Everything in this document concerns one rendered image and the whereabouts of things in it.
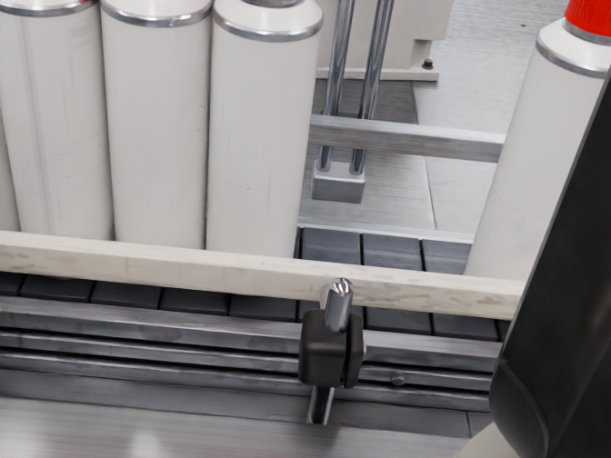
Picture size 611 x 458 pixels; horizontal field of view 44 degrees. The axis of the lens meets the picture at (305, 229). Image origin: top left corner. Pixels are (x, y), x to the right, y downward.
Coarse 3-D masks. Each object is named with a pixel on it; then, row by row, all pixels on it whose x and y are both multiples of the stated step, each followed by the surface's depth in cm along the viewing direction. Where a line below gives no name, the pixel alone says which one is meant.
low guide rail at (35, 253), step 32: (0, 256) 40; (32, 256) 40; (64, 256) 40; (96, 256) 40; (128, 256) 40; (160, 256) 40; (192, 256) 40; (224, 256) 41; (256, 256) 41; (192, 288) 41; (224, 288) 41; (256, 288) 41; (288, 288) 41; (384, 288) 41; (416, 288) 41; (448, 288) 41; (480, 288) 41; (512, 288) 41
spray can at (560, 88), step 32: (576, 0) 34; (608, 0) 33; (544, 32) 36; (576, 32) 35; (608, 32) 34; (544, 64) 36; (576, 64) 34; (608, 64) 34; (544, 96) 36; (576, 96) 35; (512, 128) 39; (544, 128) 37; (576, 128) 36; (512, 160) 39; (544, 160) 38; (512, 192) 40; (544, 192) 38; (480, 224) 43; (512, 224) 40; (544, 224) 40; (480, 256) 43; (512, 256) 41
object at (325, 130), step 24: (312, 120) 43; (336, 120) 44; (360, 120) 44; (336, 144) 44; (360, 144) 44; (384, 144) 44; (408, 144) 44; (432, 144) 44; (456, 144) 44; (480, 144) 44
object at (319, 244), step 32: (320, 256) 47; (352, 256) 47; (384, 256) 48; (416, 256) 48; (448, 256) 48; (0, 288) 42; (32, 288) 42; (64, 288) 42; (96, 288) 43; (128, 288) 43; (160, 288) 43; (288, 320) 43; (384, 320) 43; (416, 320) 43; (448, 320) 44; (480, 320) 44
